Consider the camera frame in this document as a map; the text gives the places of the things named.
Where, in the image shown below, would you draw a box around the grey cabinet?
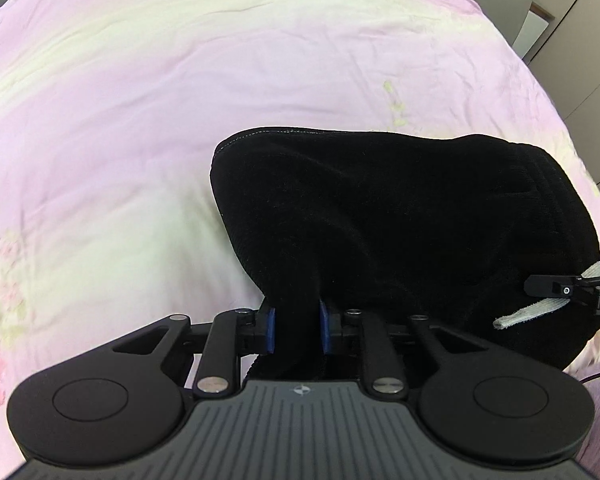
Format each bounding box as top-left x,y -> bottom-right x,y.
527,0 -> 600,187

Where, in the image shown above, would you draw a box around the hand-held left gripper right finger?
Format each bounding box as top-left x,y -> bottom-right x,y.
318,299 -> 523,397

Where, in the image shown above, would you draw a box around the pink floral bedsheet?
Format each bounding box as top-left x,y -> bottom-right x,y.
0,0 -> 600,480

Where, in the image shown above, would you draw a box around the white pants drawstring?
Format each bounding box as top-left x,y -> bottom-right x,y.
494,260 -> 600,332

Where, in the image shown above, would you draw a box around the black pants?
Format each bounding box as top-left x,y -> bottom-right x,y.
209,127 -> 600,382

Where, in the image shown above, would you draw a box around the beige chair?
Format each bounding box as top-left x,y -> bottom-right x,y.
467,0 -> 537,57

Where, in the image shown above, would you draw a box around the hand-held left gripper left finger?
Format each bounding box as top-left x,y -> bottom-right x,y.
77,300 -> 279,398

